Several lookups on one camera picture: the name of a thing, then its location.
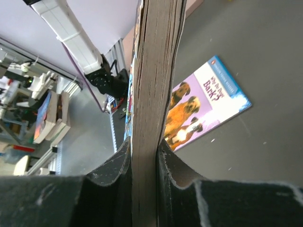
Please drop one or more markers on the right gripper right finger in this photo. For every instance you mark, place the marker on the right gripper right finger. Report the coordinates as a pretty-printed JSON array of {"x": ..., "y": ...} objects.
[{"x": 187, "y": 199}]

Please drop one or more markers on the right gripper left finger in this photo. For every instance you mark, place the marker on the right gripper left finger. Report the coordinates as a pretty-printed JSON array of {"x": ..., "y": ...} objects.
[{"x": 101, "y": 198}]

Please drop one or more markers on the black paperback book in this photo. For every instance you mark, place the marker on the black paperback book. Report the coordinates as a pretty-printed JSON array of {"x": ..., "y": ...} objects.
[{"x": 157, "y": 34}]

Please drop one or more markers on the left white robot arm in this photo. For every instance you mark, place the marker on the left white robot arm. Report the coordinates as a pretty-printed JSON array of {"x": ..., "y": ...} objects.
[{"x": 94, "y": 66}]

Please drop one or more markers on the background stacked books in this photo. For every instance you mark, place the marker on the background stacked books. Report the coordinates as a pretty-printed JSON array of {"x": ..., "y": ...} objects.
[{"x": 53, "y": 120}]

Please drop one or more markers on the purple dog book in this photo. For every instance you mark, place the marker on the purple dog book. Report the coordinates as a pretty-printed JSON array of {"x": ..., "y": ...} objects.
[{"x": 207, "y": 98}]

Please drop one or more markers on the aluminium frame rail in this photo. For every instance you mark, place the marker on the aluminium frame rail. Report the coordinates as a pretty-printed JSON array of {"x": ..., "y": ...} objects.
[{"x": 117, "y": 95}]

